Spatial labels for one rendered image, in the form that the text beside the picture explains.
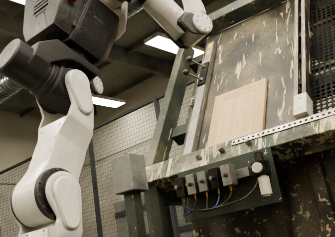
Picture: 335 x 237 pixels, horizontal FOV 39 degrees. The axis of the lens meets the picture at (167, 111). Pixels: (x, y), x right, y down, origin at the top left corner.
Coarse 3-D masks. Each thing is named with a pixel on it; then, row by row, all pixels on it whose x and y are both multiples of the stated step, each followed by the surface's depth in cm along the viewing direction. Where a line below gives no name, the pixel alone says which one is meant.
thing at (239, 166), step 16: (224, 160) 216; (240, 160) 211; (256, 160) 200; (272, 160) 202; (192, 176) 213; (208, 176) 211; (224, 176) 201; (240, 176) 205; (256, 176) 200; (272, 176) 201; (176, 192) 216; (192, 192) 211; (208, 192) 218; (224, 192) 213; (240, 192) 208; (256, 192) 204; (272, 192) 197; (192, 208) 210; (208, 208) 217; (224, 208) 212; (240, 208) 207
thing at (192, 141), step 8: (208, 48) 299; (208, 56) 292; (208, 72) 281; (208, 80) 278; (200, 88) 272; (208, 88) 275; (200, 96) 267; (200, 104) 261; (192, 112) 260; (200, 112) 258; (192, 120) 255; (200, 120) 255; (192, 128) 250; (200, 128) 252; (192, 136) 245; (192, 144) 241; (184, 152) 240
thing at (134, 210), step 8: (136, 192) 226; (128, 200) 225; (136, 200) 224; (128, 208) 224; (136, 208) 222; (128, 216) 223; (136, 216) 221; (128, 224) 222; (136, 224) 219; (144, 224) 223; (136, 232) 219; (144, 232) 222
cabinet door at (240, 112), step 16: (224, 96) 256; (240, 96) 248; (256, 96) 239; (224, 112) 247; (240, 112) 239; (256, 112) 230; (224, 128) 238; (240, 128) 230; (256, 128) 222; (208, 144) 236
